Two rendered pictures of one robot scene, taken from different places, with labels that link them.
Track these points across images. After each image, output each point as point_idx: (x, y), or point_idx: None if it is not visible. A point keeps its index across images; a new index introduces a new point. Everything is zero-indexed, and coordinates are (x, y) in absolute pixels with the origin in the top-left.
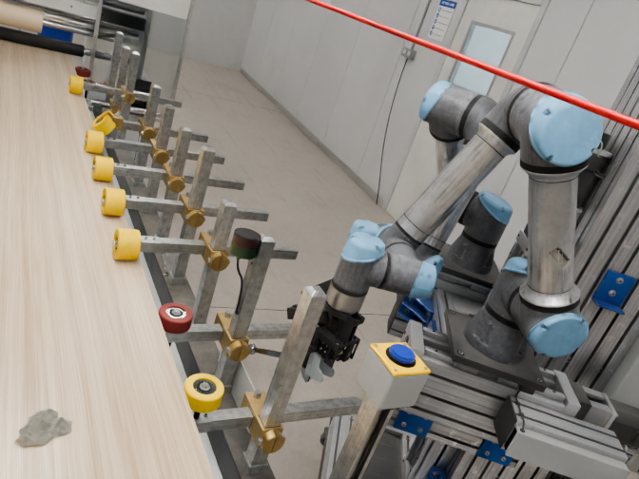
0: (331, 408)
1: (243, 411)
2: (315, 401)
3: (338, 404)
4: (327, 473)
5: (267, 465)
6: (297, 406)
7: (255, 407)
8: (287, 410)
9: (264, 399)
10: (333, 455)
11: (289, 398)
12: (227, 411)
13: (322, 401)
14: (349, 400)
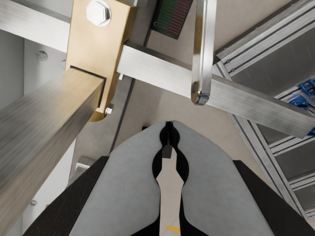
0: (237, 115)
1: (55, 33)
2: (224, 87)
3: (259, 115)
4: (310, 3)
5: (121, 79)
6: (177, 78)
7: (75, 43)
8: (150, 76)
9: (47, 82)
10: None
11: (67, 148)
12: (18, 14)
13: (239, 95)
14: (290, 120)
